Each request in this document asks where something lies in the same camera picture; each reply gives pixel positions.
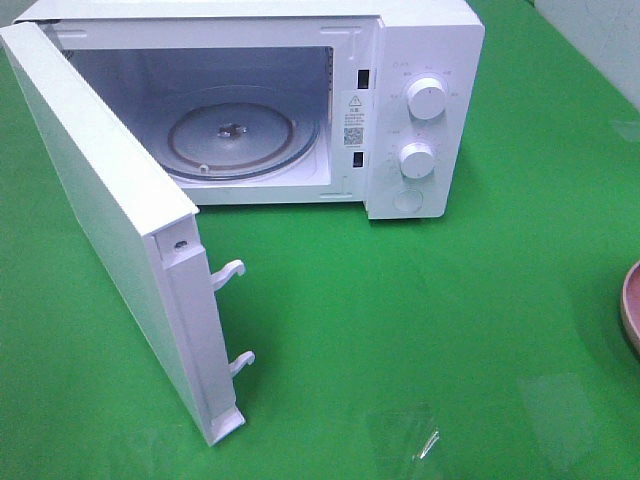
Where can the glass microwave turntable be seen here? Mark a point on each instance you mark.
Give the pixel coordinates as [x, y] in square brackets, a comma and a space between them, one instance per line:
[233, 133]

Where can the pink plate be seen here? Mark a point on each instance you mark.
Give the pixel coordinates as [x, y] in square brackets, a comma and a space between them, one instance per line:
[629, 306]

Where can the white wall panel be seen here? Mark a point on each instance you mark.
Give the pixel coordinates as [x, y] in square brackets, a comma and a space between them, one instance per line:
[605, 32]

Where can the white microwave oven body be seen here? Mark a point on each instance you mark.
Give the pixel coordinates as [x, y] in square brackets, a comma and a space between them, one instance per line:
[360, 56]

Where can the white microwave knob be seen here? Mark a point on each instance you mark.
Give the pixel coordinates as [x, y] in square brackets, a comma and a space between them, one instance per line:
[416, 160]
[427, 97]

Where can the white microwave door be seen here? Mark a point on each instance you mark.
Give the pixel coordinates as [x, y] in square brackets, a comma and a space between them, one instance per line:
[141, 225]

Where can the round microwave door button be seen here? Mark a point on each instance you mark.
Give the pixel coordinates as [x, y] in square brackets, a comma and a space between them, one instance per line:
[408, 200]

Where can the clear tape patch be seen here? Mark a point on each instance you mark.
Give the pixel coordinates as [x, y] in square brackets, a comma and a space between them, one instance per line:
[401, 434]

